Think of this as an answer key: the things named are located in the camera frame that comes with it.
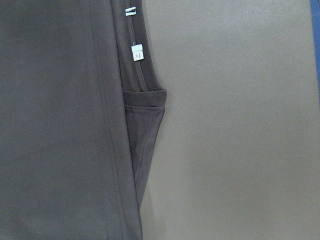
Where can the brown t-shirt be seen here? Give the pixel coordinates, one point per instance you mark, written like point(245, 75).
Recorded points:
point(80, 111)

